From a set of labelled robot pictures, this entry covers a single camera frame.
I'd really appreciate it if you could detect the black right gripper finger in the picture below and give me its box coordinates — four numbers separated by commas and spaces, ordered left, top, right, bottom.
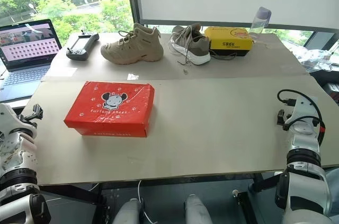
276, 109, 285, 126

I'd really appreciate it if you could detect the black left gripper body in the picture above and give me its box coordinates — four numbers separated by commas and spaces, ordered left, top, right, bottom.
15, 112, 38, 130

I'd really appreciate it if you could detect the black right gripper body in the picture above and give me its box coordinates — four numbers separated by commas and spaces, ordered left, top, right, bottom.
281, 114, 290, 131

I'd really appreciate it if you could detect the red shoe box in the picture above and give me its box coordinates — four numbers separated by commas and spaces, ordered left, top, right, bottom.
63, 80, 155, 138

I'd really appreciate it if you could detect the open laptop computer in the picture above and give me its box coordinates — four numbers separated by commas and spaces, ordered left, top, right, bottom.
0, 19, 63, 88

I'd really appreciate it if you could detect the clear plastic bag clutter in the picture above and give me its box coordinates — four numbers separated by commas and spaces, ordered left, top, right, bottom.
298, 46, 339, 73

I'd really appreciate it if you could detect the black handheld remote controller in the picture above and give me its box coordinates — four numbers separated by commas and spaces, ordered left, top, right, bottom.
66, 30, 100, 61

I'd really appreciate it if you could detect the yellow and black box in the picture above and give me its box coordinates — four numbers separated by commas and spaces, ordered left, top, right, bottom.
204, 26, 255, 57

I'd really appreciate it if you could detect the clear purple-capped water bottle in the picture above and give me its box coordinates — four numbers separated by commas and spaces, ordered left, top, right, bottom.
249, 6, 272, 40

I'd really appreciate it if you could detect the olive white-soled sneaker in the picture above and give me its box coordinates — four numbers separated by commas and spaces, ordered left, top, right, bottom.
168, 23, 212, 65

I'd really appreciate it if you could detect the beige high-top boot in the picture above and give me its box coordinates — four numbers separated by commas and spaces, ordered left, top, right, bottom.
100, 22, 164, 65

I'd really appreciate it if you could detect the grey right robot leg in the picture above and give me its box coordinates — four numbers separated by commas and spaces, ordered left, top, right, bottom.
183, 194, 213, 224

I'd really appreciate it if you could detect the grey robot leg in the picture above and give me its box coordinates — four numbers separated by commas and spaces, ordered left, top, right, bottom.
113, 198, 146, 224
183, 194, 213, 224

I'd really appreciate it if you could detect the grey left robot leg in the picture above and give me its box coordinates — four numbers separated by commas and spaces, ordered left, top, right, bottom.
113, 198, 146, 224

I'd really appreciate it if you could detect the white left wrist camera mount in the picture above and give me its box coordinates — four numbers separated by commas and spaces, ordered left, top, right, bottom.
0, 103, 38, 140

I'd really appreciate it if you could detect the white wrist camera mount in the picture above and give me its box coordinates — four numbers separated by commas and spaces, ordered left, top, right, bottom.
283, 96, 321, 132
0, 103, 38, 140

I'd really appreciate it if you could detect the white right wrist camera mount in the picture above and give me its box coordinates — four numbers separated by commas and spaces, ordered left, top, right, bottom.
283, 96, 321, 132

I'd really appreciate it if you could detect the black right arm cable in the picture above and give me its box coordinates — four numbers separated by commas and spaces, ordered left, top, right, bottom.
276, 89, 327, 142

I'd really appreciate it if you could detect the black table frame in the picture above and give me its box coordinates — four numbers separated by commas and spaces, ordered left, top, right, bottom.
38, 171, 286, 224

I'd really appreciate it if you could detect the white cable under table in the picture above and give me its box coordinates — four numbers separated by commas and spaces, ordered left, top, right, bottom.
137, 180, 160, 224

